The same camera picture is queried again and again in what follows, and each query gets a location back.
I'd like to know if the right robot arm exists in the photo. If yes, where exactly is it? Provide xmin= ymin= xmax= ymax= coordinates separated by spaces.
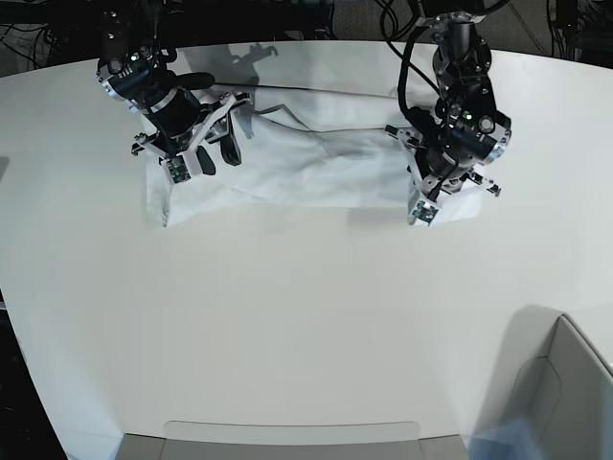
xmin=96 ymin=1 xmax=250 ymax=184

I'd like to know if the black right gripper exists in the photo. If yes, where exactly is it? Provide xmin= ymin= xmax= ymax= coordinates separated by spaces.
xmin=131 ymin=90 xmax=251 ymax=176

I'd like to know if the black cable bundle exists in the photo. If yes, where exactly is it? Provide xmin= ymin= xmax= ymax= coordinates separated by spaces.
xmin=540 ymin=0 xmax=613 ymax=63

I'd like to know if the grey plastic bin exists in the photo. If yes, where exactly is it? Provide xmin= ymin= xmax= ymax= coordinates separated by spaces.
xmin=467 ymin=314 xmax=612 ymax=459

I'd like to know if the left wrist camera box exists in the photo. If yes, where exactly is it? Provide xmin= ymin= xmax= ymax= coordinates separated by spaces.
xmin=407 ymin=190 xmax=440 ymax=226

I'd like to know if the grey tray front edge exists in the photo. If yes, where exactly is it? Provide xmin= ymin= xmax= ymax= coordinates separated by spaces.
xmin=115 ymin=421 xmax=468 ymax=459

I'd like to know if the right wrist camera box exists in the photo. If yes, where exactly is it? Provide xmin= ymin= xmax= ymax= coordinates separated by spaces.
xmin=161 ymin=154 xmax=202 ymax=185

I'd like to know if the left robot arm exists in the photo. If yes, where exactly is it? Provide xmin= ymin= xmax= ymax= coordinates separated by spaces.
xmin=385 ymin=1 xmax=511 ymax=211

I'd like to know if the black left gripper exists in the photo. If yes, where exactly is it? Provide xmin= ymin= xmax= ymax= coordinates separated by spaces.
xmin=384 ymin=125 xmax=502 ymax=201

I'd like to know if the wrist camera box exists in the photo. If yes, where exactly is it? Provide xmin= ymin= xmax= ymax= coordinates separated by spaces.
xmin=407 ymin=190 xmax=440 ymax=226
xmin=161 ymin=154 xmax=202 ymax=185

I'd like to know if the white T-shirt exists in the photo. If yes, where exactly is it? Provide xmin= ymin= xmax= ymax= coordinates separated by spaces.
xmin=141 ymin=88 xmax=485 ymax=230

